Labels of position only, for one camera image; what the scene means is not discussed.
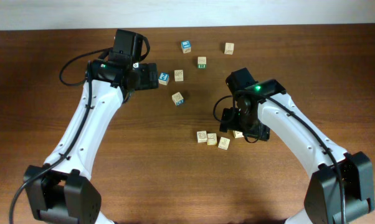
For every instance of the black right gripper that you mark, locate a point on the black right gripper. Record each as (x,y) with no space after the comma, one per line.
(228,117)

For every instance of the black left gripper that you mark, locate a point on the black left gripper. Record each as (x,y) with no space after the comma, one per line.
(147,76)

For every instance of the wooden block letter H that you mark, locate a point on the wooden block letter H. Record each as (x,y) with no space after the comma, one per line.
(238,134)

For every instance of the wooden block letter J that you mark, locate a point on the wooden block letter J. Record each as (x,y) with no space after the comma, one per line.
(224,143)

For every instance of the wooden block letter L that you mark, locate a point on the wooden block letter L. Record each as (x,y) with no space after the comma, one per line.
(211,139)

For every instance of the wooden block snail picture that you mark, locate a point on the wooden block snail picture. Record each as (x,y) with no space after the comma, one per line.
(201,136)

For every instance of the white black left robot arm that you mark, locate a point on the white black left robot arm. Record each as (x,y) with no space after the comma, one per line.
(60,191)

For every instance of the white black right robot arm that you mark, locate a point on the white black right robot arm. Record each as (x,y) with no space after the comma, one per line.
(341,187)

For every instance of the wooden block blue number 2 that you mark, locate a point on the wooden block blue number 2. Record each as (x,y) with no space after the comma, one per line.
(163,78)

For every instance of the wooden block fox picture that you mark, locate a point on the wooden block fox picture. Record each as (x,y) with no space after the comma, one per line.
(179,75)

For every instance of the wooden block letter M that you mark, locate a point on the wooden block letter M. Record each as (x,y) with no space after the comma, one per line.
(177,98)

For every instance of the blue top wooden block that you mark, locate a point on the blue top wooden block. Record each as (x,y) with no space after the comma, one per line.
(186,46)

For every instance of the wooden block green side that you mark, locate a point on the wooden block green side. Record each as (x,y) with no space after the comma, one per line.
(201,62)

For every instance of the plain wooden block far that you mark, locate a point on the plain wooden block far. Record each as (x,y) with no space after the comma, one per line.
(229,48)

